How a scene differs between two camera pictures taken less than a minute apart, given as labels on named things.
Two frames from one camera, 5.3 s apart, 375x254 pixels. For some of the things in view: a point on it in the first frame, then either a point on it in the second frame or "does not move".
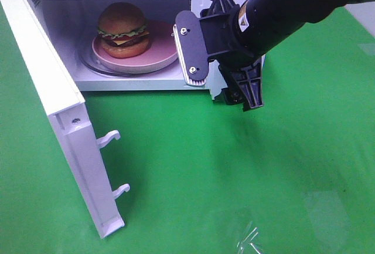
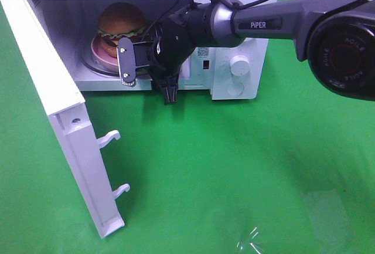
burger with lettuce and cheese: [122, 29] does not move
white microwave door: [67, 108] does not move
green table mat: [296, 176] does not move
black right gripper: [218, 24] to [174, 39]
